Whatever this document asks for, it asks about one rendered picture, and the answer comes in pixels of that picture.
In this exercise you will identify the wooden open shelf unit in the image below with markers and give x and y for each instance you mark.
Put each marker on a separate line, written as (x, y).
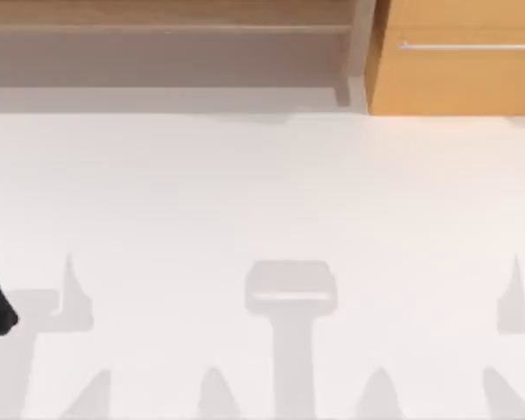
(166, 48)

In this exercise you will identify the light wooden cupboard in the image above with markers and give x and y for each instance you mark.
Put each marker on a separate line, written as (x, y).
(459, 79)

